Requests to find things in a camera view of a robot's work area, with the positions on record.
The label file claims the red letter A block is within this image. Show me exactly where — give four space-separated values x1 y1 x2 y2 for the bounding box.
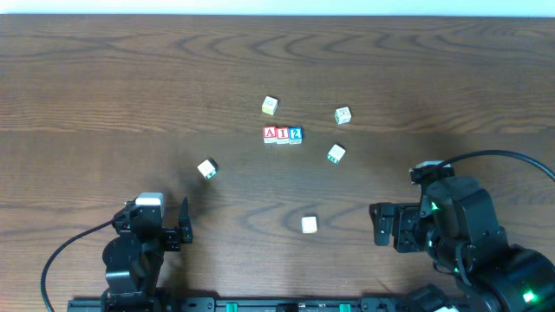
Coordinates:
263 126 277 144

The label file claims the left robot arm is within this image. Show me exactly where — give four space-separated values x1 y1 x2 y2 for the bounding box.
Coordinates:
101 192 193 312

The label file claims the plain wooden block front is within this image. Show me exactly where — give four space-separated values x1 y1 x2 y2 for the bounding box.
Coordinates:
301 216 317 234

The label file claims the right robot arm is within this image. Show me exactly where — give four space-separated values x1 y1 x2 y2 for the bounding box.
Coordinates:
369 166 554 311

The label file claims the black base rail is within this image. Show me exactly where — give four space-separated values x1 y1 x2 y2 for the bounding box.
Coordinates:
67 296 460 312

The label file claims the blue number 2 block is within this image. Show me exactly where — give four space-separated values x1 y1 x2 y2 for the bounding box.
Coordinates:
289 127 304 145

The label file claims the yellow-edged wooden block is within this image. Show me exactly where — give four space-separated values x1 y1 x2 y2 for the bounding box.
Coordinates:
261 96 278 115

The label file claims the green block centre right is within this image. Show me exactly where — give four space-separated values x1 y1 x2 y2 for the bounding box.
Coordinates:
327 144 346 164

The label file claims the green picture block upper right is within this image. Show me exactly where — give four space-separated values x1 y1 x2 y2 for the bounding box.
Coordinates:
334 107 352 125

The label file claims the red letter I block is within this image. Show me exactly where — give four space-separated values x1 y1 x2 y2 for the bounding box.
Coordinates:
276 127 290 145

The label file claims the green block left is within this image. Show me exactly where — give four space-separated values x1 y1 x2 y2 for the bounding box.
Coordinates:
197 159 218 180

